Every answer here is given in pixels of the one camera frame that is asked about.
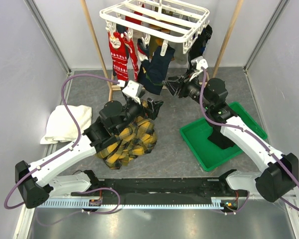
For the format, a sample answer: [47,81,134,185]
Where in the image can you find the white folded towel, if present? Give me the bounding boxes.
[40,105,92,145]

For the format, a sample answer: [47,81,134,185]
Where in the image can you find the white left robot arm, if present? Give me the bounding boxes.
[15,96,163,209]

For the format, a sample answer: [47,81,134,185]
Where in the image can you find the black blue sport sock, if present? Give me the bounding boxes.
[187,24,213,72]

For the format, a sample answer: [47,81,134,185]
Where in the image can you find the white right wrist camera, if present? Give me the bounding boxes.
[189,56,208,81]

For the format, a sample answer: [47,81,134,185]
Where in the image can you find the navy green stripe sock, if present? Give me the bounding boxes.
[138,46,175,95]

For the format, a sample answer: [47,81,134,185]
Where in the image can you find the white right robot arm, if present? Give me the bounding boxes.
[163,76,299,203]

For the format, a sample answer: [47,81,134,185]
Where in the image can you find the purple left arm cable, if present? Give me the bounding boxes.
[3,73,120,209]

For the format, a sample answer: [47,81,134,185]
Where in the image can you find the white plastic clip hanger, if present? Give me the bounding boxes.
[99,0,210,56]

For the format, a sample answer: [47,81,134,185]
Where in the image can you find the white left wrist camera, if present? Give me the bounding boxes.
[122,80,143,104]

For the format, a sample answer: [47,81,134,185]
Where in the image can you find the red candy cane sock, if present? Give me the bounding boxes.
[123,32,139,82]

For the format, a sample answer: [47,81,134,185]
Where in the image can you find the olive orange sock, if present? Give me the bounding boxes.
[149,23,171,57]

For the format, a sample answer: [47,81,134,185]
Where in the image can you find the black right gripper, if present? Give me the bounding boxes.
[162,68,212,110]

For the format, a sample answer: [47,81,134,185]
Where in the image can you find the black beige stripe sock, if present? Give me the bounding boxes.
[207,126,235,149]

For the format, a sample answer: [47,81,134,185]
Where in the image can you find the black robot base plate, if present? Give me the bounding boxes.
[71,173,247,204]

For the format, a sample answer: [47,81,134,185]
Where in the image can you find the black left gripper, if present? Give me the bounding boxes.
[115,91,163,134]

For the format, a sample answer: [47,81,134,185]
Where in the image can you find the wooden clothes rack frame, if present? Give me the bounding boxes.
[80,0,244,102]

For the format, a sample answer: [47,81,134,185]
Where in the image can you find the grey sock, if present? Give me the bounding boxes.
[173,43,188,65]

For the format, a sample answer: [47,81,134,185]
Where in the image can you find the light blue cable duct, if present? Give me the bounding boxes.
[38,198,224,210]

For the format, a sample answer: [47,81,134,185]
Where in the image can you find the red cat face sock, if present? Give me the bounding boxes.
[108,32,129,81]

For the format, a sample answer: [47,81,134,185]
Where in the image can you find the yellow black plaid cloth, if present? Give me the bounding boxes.
[84,101,157,169]

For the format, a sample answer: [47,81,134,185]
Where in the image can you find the green plastic tray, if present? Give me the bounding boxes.
[179,102,268,172]

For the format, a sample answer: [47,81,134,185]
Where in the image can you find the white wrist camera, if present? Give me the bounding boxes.
[122,80,143,104]
[189,56,208,81]

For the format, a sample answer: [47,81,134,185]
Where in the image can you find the navy santa sock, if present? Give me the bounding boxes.
[137,38,150,75]

